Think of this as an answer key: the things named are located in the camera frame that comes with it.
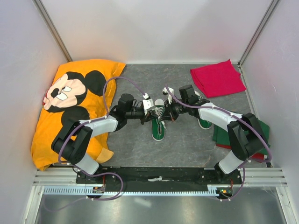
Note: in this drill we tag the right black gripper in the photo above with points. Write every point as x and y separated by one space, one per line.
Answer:
168 114

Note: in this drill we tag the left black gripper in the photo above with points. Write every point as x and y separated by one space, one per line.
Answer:
150 116

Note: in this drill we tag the green sneaker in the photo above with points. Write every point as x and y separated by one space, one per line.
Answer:
203 123
158 136

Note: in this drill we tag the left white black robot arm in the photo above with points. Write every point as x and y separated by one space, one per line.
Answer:
73 139

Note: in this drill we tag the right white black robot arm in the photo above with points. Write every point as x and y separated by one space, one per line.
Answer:
206 110

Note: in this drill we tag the dark green cloth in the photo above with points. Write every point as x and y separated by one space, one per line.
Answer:
262 126

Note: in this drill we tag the white tape scrap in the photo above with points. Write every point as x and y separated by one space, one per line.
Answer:
160 178

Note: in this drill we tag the pink red cloth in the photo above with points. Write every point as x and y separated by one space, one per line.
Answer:
218 80

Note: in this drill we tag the orange mickey mouse shirt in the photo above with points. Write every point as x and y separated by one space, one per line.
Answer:
81 90

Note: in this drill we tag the red cloth under green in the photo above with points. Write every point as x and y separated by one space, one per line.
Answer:
258 156

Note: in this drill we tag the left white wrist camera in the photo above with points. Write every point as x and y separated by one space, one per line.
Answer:
148 103

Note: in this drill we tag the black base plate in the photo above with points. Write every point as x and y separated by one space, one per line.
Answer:
183 177

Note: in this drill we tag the grey slotted cable duct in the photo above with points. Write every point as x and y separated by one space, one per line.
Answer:
131 191

